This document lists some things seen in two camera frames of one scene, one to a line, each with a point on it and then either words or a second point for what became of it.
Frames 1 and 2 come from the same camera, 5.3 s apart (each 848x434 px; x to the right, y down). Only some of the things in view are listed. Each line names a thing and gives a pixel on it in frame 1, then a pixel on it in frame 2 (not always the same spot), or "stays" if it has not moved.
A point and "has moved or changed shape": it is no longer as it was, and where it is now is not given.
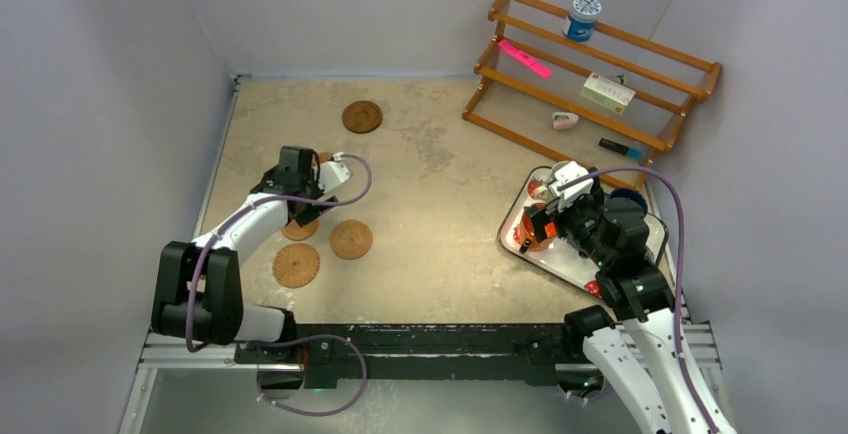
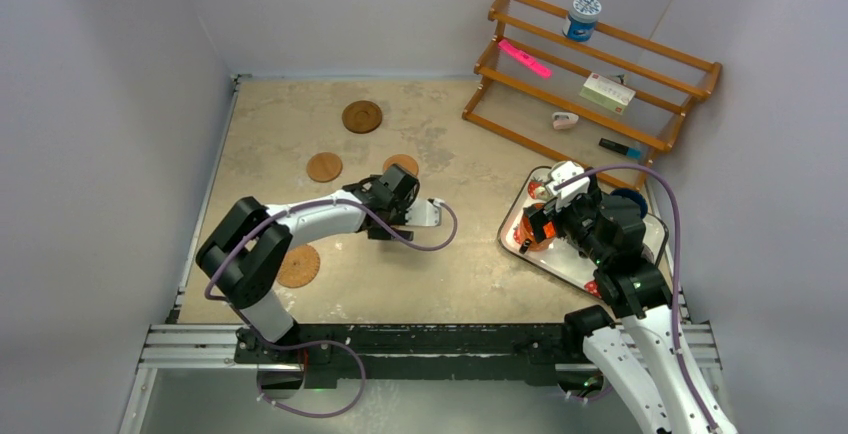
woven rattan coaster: [295, 265] stays
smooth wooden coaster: [294, 231] has moved or changed shape
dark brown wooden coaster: [362, 117] stays
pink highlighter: [526, 58] stays
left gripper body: [313, 185] -> [401, 212]
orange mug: [526, 230] stays
